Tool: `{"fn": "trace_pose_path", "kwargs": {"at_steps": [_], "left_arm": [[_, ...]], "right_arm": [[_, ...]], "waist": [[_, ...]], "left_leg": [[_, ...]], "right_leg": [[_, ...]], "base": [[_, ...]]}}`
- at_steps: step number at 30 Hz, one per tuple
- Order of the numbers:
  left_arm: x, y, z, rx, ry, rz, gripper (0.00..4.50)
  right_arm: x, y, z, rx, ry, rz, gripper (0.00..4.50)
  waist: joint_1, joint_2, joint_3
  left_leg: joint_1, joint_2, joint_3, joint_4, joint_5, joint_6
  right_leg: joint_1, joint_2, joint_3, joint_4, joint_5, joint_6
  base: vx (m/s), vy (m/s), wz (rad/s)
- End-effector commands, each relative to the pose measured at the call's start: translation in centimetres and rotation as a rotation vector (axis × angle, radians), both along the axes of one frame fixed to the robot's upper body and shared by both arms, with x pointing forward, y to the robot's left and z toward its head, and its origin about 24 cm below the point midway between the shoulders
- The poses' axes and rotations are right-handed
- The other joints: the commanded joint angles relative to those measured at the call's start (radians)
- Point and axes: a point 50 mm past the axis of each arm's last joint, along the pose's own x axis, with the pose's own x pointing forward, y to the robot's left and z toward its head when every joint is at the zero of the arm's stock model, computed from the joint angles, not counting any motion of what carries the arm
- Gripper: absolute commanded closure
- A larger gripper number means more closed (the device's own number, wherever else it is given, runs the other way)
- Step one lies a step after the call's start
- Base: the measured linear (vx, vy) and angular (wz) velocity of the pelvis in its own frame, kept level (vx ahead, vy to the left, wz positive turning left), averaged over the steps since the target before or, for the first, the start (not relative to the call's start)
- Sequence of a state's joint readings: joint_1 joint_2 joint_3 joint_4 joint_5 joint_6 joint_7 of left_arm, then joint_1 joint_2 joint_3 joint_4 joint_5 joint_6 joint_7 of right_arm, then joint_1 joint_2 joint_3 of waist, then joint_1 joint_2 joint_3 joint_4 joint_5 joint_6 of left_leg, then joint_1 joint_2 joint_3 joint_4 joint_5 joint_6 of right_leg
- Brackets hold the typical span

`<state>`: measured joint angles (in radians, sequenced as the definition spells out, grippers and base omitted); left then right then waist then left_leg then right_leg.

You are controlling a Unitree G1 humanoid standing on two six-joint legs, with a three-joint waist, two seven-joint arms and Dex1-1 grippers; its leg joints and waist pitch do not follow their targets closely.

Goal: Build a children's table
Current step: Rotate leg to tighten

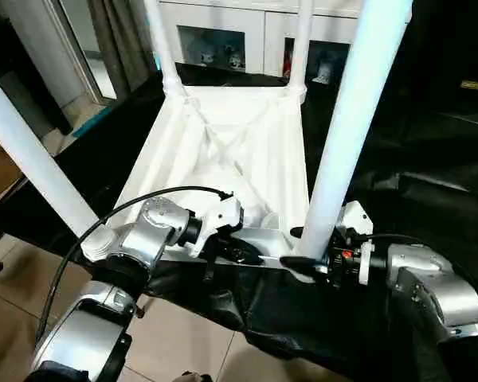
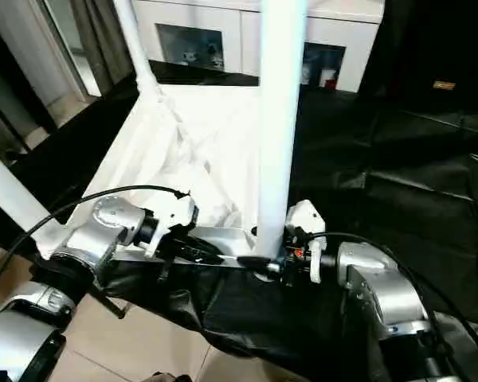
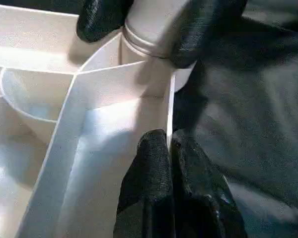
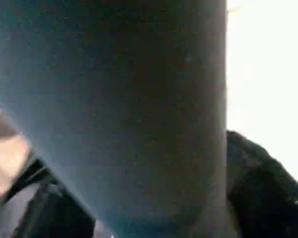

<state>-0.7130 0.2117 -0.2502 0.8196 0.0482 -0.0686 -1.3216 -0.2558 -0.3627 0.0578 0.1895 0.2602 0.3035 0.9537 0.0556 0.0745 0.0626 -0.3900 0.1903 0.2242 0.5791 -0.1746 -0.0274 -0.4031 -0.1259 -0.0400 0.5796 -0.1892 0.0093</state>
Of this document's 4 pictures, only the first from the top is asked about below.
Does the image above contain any white plastic table leg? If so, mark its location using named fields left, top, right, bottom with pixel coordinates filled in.
left=288, top=0, right=315, bottom=95
left=301, top=0, right=413, bottom=260
left=0, top=68, right=102, bottom=240
left=143, top=0, right=182, bottom=95

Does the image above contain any black table mat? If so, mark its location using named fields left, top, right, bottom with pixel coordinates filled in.
left=0, top=64, right=478, bottom=382

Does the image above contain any blue floor mat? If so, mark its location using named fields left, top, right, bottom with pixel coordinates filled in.
left=73, top=103, right=119, bottom=138

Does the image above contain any white display cabinet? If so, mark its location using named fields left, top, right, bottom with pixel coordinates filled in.
left=159, top=0, right=367, bottom=80

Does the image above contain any grey curtain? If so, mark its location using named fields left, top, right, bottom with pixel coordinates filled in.
left=88, top=0, right=159, bottom=100

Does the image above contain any brown cardboard box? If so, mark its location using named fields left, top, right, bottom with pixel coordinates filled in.
left=0, top=127, right=22, bottom=209

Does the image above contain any black cabinet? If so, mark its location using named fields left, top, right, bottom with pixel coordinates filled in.
left=398, top=0, right=478, bottom=104

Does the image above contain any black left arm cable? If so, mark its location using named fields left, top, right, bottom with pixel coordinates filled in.
left=34, top=186, right=235, bottom=345

